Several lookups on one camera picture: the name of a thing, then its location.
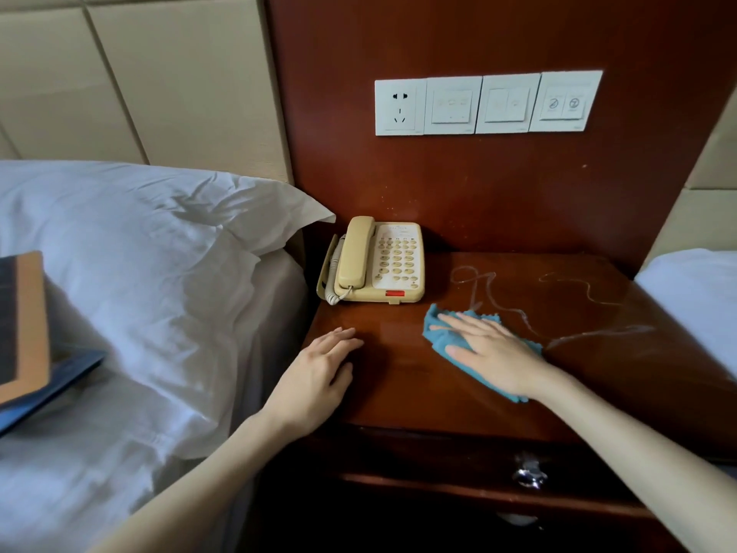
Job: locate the person's right hand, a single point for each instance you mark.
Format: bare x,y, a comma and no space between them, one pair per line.
501,359

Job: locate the person's left hand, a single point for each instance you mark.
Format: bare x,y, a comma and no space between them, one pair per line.
305,391

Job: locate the person's left thumb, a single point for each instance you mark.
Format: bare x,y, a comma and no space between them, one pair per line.
343,378

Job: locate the person's right middle finger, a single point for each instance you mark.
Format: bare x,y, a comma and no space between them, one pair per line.
475,320

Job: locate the person's right thumb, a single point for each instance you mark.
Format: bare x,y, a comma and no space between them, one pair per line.
460,355

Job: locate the blue cleaning cloth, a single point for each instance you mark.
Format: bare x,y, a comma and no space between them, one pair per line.
440,339

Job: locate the person's right forearm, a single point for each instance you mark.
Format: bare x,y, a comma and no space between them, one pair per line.
639,454

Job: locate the person's left forearm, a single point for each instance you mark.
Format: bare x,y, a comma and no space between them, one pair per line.
207,489

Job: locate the brown wooden nightstand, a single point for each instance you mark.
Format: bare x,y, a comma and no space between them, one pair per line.
403,391

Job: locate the beige telephone base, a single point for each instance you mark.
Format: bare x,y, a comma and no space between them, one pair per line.
397,264

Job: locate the white bed sheet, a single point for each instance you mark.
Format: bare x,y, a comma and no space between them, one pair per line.
270,316

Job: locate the beige telephone handset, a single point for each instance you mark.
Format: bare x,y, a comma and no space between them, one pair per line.
354,253

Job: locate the brown wooden headboard panel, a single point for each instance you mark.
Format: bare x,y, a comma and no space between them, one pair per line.
489,184

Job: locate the white bedding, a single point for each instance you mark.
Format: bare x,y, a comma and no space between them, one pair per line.
696,299

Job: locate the white power socket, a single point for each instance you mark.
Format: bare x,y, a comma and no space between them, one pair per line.
400,107

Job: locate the white pillow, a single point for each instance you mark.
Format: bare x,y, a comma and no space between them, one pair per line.
144,253

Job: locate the beige padded headboard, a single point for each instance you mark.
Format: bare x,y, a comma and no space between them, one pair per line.
173,80
699,218

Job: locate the blue folder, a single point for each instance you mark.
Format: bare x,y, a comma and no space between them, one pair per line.
63,377

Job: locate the dark book with tan edge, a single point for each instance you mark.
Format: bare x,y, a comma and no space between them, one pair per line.
26,328

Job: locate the white triple switch panel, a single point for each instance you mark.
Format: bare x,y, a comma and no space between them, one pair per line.
452,106

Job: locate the white double switch panel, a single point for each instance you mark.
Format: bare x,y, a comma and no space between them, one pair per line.
506,104

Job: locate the white switch panel with symbols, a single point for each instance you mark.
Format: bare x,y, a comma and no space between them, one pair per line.
564,102

